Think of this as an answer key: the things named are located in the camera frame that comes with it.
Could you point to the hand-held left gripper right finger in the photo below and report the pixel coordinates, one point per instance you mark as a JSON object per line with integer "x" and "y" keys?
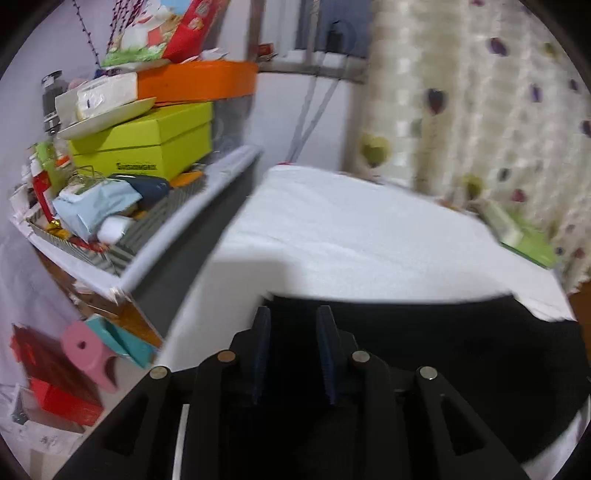
{"x": 326, "y": 355}

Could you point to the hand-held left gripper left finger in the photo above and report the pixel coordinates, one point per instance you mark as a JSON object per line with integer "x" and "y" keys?
{"x": 262, "y": 350}

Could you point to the black pants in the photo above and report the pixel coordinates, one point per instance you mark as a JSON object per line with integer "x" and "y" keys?
{"x": 461, "y": 346}

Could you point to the grey side table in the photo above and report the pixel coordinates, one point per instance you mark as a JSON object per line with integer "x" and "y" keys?
{"x": 194, "y": 263}

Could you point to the white towel blanket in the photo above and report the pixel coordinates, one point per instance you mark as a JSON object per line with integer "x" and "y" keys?
{"x": 346, "y": 230}

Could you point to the teal box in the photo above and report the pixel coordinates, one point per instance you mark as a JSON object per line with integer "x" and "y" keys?
{"x": 127, "y": 344}

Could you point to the brown wooden cabinet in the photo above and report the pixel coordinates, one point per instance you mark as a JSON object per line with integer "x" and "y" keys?
{"x": 124, "y": 318}

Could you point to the striped storage tray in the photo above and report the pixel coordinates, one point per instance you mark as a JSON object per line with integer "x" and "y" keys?
{"x": 138, "y": 242}

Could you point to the pink plastic stool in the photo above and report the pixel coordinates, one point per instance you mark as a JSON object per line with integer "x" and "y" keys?
{"x": 85, "y": 353}

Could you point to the white roll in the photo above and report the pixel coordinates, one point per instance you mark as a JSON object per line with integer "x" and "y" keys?
{"x": 113, "y": 229}

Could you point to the dark blue pouch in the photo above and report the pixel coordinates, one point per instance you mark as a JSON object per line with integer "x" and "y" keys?
{"x": 150, "y": 189}

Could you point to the light blue packet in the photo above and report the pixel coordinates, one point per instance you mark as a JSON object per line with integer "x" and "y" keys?
{"x": 97, "y": 207}

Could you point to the green flat box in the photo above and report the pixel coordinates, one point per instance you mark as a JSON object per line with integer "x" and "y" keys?
{"x": 531, "y": 244}

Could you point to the lime green shoe box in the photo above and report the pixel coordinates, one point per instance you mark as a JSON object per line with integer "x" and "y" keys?
{"x": 152, "y": 138}

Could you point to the red bottle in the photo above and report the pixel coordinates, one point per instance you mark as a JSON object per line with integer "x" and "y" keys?
{"x": 42, "y": 189}

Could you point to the white plate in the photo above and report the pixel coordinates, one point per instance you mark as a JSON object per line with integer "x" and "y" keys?
{"x": 106, "y": 122}

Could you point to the orange flat box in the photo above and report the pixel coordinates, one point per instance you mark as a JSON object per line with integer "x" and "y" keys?
{"x": 198, "y": 81}

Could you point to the heart patterned curtain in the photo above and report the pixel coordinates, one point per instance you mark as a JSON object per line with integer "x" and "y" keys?
{"x": 485, "y": 115}

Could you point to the white tissue box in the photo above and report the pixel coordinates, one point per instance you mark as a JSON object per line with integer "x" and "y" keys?
{"x": 106, "y": 94}

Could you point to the small red box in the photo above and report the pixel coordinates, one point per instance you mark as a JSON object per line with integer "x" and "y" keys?
{"x": 267, "y": 50}

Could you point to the black charger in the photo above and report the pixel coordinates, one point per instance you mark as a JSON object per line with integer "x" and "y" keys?
{"x": 336, "y": 37}

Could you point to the dark glass jar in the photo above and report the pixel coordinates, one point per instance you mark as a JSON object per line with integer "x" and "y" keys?
{"x": 51, "y": 99}

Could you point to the red printed packet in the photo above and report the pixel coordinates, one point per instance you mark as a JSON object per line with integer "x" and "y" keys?
{"x": 194, "y": 27}

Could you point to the cartoon printed bag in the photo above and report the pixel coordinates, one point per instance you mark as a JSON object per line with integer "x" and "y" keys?
{"x": 147, "y": 32}

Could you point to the purple decorative twigs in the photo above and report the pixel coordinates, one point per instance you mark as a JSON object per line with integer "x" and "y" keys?
{"x": 117, "y": 27}

